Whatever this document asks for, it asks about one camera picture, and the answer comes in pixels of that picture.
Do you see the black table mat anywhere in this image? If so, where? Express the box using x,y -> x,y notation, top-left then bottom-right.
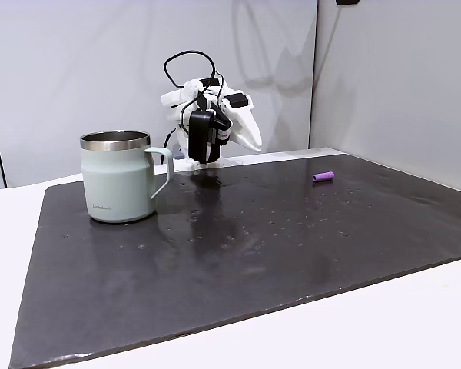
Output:
8,153 -> 461,369

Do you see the pale green steel-rimmed mug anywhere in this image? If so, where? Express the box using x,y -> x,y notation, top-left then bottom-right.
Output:
79,130 -> 175,224

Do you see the black camera box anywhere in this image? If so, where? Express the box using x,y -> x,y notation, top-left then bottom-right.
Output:
187,109 -> 232,163

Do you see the black camera cable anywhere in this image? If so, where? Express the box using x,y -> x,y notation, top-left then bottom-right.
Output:
163,50 -> 227,134

